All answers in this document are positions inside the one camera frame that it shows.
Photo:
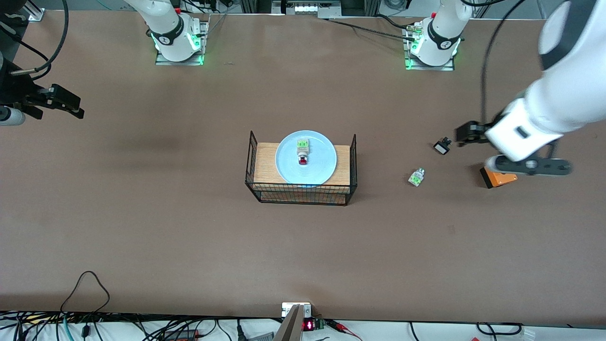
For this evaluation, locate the grey metal beam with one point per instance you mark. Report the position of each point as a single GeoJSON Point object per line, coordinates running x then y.
{"type": "Point", "coordinates": [289, 327]}

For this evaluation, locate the black push button switch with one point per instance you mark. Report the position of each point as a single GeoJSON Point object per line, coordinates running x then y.
{"type": "Point", "coordinates": [442, 147]}

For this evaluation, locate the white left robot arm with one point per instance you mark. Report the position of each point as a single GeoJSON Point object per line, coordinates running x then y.
{"type": "Point", "coordinates": [563, 99]}

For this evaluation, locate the red push button switch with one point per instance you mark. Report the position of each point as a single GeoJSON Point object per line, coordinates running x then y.
{"type": "Point", "coordinates": [303, 150]}

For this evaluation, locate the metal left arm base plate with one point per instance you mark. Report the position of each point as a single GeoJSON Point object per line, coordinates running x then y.
{"type": "Point", "coordinates": [409, 64]}

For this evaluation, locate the green push button switch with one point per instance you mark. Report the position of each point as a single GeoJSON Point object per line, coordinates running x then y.
{"type": "Point", "coordinates": [416, 178]}

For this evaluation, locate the orange button enclosure box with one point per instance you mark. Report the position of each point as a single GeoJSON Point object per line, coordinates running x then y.
{"type": "Point", "coordinates": [497, 180]}

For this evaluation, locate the white power strip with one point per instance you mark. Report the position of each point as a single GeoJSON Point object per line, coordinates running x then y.
{"type": "Point", "coordinates": [310, 7]}

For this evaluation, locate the silver metal bracket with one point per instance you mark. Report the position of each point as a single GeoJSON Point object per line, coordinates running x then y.
{"type": "Point", "coordinates": [287, 309]}

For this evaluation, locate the red digit display module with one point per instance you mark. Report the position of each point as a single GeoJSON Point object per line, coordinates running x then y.
{"type": "Point", "coordinates": [310, 325]}

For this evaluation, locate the aluminium frame profile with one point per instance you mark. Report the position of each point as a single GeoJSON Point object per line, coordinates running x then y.
{"type": "Point", "coordinates": [35, 12]}

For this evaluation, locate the red black clip leads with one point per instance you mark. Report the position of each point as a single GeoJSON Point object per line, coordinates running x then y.
{"type": "Point", "coordinates": [342, 327]}

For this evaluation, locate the light blue round plate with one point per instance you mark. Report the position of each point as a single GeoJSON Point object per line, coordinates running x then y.
{"type": "Point", "coordinates": [322, 161]}

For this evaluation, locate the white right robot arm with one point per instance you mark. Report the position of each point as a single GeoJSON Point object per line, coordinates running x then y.
{"type": "Point", "coordinates": [173, 28]}

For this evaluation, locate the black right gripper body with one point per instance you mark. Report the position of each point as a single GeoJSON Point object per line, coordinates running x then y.
{"type": "Point", "coordinates": [19, 94]}

